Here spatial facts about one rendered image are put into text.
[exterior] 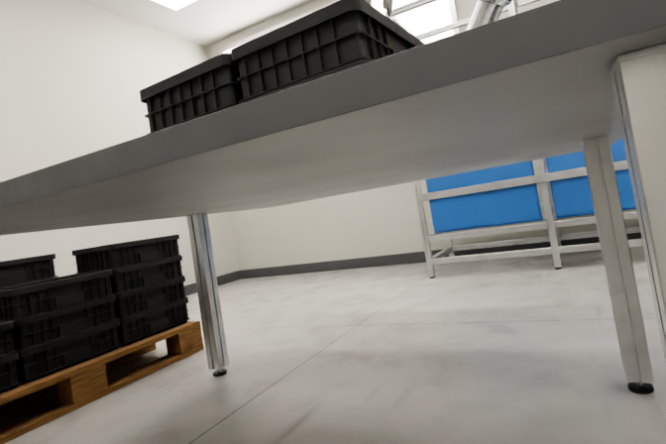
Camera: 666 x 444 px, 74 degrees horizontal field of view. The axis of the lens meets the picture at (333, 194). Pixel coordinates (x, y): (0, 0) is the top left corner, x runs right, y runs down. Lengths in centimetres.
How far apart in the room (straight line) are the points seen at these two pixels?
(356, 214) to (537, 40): 414
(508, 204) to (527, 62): 283
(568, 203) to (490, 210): 47
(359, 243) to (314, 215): 57
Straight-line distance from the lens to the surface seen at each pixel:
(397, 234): 432
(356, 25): 82
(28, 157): 405
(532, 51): 38
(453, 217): 327
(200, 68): 102
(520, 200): 319
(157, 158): 57
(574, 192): 318
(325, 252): 467
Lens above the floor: 57
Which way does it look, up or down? 3 degrees up
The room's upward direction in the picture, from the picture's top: 9 degrees counter-clockwise
